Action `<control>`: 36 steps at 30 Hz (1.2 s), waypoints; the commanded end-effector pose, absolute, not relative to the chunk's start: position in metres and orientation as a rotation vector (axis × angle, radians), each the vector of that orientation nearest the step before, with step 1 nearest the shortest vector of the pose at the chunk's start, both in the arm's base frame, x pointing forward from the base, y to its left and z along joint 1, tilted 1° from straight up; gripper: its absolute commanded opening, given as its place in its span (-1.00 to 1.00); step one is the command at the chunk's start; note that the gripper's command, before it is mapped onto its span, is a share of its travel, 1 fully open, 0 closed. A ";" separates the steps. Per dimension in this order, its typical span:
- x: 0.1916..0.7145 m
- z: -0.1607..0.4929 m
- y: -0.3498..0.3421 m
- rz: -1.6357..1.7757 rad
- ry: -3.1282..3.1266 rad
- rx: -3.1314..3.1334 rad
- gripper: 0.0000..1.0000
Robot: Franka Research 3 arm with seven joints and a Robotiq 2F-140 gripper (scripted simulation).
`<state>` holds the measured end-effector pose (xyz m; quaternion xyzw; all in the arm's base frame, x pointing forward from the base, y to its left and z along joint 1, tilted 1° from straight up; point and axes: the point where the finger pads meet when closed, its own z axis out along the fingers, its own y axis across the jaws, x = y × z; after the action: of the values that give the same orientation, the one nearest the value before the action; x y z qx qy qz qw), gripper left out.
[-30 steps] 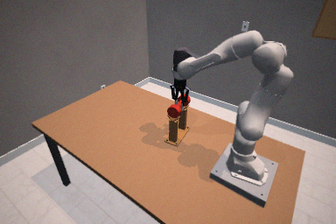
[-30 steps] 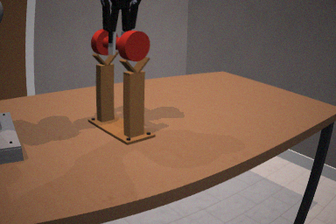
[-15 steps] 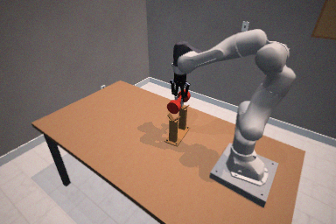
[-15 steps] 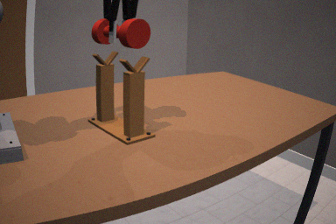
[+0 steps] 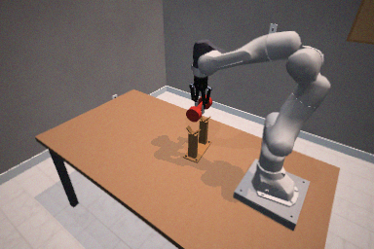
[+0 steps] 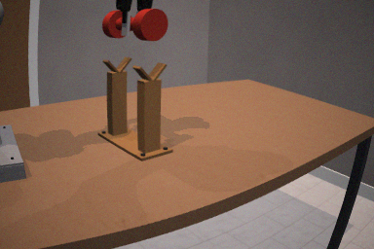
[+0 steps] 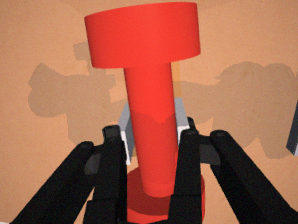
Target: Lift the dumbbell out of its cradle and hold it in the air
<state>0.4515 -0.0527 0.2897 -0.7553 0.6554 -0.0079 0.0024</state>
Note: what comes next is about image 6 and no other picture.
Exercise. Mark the red dumbbell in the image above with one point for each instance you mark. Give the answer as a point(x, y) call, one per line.
point(147, 25)

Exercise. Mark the brown two-post stand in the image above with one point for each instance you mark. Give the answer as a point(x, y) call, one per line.
point(145, 144)

